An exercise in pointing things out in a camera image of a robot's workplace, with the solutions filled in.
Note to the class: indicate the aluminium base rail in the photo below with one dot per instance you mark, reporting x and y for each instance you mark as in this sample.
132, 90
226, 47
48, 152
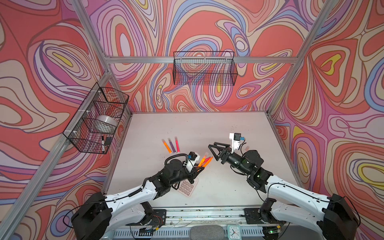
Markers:
192, 216

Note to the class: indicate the purple pen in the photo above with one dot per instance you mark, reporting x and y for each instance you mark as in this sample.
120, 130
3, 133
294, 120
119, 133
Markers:
172, 146

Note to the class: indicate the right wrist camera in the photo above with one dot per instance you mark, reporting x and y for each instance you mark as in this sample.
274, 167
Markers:
237, 140

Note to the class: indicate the black wire basket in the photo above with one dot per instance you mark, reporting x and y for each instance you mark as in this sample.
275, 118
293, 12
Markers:
93, 127
204, 68

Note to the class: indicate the orange pen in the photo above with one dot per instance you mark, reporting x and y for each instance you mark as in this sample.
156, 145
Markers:
167, 146
203, 160
206, 164

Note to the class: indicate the silver tape roll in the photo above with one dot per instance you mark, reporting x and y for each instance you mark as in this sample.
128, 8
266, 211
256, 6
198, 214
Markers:
105, 124

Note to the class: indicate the small white clock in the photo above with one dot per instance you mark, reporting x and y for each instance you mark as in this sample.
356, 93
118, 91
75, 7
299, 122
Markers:
234, 232

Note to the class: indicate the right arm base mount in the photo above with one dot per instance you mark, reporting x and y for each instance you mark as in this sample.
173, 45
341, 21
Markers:
262, 215

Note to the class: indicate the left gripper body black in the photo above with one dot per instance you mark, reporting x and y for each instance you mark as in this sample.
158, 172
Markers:
182, 175

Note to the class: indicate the black wire basket back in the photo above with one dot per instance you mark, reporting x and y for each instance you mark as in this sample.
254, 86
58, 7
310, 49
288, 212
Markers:
204, 68

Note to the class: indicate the pink calculator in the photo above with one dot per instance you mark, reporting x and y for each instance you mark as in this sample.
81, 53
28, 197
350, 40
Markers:
186, 188

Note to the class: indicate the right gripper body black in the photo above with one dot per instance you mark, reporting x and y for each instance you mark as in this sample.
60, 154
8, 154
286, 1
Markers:
235, 160

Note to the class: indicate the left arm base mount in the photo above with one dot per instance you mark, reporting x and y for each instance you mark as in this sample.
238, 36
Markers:
150, 217

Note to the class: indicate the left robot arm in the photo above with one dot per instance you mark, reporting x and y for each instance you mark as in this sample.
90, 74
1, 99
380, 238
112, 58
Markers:
101, 214

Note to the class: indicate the grey padded cushion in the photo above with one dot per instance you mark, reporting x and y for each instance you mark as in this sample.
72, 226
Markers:
207, 232

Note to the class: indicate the black marker in basket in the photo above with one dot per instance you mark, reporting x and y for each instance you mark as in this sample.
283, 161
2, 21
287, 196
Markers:
103, 144

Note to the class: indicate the black wire basket left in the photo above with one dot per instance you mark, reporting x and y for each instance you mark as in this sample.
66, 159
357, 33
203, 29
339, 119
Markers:
93, 127

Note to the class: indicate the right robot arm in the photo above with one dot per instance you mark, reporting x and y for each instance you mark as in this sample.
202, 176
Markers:
331, 216

